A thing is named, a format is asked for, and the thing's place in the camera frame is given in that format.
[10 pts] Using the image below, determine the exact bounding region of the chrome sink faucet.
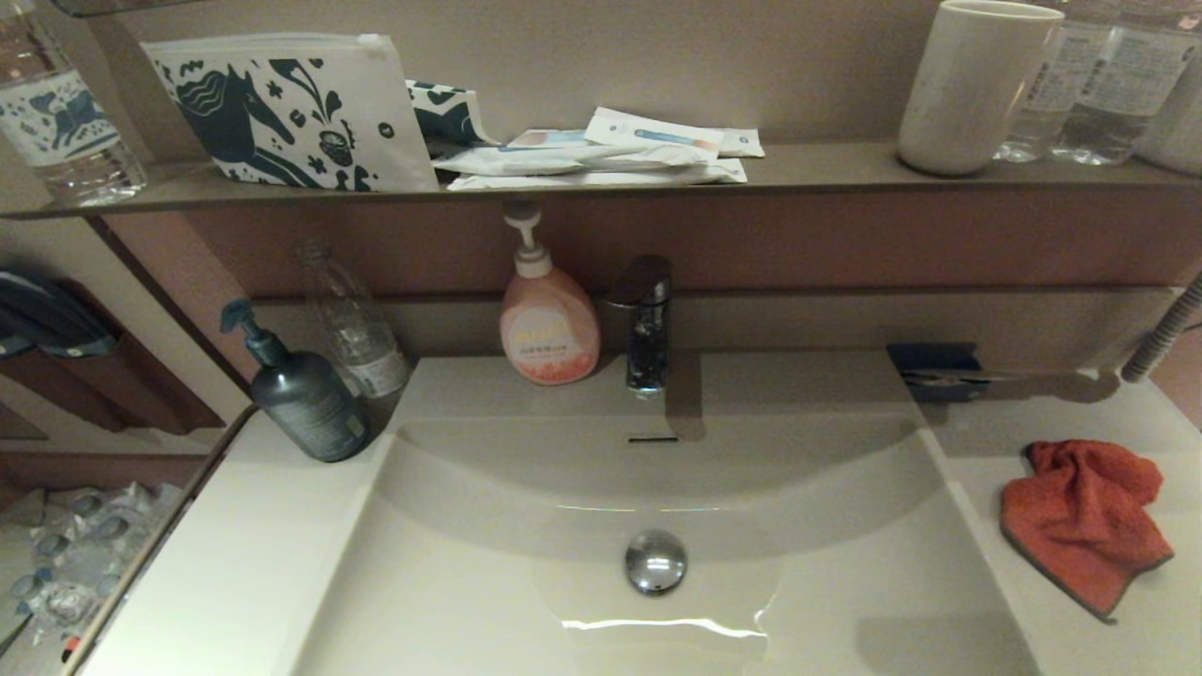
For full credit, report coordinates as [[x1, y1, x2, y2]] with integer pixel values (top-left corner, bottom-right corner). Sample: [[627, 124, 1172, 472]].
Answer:
[[601, 253, 673, 395]]

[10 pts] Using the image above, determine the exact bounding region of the orange microfibre cleaning cloth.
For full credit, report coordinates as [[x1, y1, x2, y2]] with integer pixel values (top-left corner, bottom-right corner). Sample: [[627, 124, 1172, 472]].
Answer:
[[999, 438, 1175, 621]]

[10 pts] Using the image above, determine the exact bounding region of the white wash basin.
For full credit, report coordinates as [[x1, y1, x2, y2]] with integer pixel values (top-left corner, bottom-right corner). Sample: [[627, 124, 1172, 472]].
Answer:
[[80, 352, 1202, 676]]

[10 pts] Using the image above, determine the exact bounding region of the pink soap pump bottle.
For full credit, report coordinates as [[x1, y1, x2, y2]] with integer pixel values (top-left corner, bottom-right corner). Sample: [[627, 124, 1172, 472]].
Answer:
[[499, 202, 602, 387]]

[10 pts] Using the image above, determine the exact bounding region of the flat white plastic packet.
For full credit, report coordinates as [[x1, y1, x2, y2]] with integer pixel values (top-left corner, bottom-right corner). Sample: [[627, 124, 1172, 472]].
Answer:
[[448, 160, 748, 192]]

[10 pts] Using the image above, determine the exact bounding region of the long white plastic packet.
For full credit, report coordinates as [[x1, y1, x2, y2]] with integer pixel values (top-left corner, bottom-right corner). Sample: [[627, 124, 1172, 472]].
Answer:
[[432, 143, 724, 177]]

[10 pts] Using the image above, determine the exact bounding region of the white packet with orange print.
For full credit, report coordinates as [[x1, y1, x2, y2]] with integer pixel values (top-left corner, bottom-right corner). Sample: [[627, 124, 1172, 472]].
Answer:
[[507, 129, 602, 151]]

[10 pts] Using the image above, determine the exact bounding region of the white toothbrush packet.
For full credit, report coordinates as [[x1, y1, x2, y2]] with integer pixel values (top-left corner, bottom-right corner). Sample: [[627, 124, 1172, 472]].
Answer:
[[584, 106, 726, 161]]

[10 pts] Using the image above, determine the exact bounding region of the chrome drain stopper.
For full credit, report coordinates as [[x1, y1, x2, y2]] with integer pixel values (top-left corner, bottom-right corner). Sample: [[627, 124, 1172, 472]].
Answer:
[[624, 529, 689, 596]]

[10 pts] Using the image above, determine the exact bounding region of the clear empty plastic bottle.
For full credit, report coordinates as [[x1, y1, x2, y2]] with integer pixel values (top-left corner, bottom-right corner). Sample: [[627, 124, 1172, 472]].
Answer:
[[299, 239, 414, 400]]

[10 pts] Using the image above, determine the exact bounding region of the small horse print pouch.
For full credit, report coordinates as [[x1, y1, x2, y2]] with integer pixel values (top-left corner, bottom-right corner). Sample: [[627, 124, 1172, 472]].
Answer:
[[407, 80, 499, 156]]

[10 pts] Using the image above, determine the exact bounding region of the dark green pump bottle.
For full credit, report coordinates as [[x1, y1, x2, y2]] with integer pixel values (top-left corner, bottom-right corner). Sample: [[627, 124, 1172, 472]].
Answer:
[[221, 299, 372, 463]]

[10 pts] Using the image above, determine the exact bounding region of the dark blue small box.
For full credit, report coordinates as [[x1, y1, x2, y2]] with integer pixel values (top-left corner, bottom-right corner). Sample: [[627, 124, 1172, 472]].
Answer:
[[886, 343, 987, 403]]

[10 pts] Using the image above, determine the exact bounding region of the large horse print zip pouch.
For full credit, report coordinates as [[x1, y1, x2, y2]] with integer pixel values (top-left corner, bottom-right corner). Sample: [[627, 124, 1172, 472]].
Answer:
[[141, 33, 440, 193]]

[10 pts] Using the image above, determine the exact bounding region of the beige ceramic cup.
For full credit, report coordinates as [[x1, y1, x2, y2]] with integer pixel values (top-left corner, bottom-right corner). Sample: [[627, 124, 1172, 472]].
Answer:
[[1132, 61, 1202, 177], [897, 0, 1065, 177]]

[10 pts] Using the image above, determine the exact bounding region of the brown wooden side shelf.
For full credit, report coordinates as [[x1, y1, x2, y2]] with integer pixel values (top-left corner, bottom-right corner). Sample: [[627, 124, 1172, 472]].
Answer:
[[0, 272, 226, 438]]

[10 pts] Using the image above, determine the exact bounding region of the clear water bottle white label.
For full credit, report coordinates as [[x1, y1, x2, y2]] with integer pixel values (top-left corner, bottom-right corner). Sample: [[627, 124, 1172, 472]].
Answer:
[[995, 0, 1118, 165], [1050, 0, 1202, 168]]

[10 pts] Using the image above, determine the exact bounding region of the dark blue bag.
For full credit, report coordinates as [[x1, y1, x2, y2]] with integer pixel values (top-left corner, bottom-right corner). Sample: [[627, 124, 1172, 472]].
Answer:
[[0, 263, 118, 360]]

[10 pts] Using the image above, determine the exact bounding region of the shrink-wrapped bottle pack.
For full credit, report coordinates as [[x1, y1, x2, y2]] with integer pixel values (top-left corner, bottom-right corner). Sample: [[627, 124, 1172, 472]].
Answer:
[[0, 481, 184, 649]]

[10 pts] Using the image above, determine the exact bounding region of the water bottle blue print label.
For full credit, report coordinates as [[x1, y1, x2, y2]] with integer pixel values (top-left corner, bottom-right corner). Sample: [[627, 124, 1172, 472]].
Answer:
[[0, 0, 149, 207]]

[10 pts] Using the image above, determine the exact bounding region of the brown wall shelf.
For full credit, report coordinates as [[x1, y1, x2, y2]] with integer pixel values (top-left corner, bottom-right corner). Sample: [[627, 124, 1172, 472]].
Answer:
[[0, 141, 1202, 222]]

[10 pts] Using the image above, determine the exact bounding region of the grey corrugated hose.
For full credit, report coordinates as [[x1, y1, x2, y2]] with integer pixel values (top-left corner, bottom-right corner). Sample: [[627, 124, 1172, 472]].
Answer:
[[1120, 272, 1202, 384]]

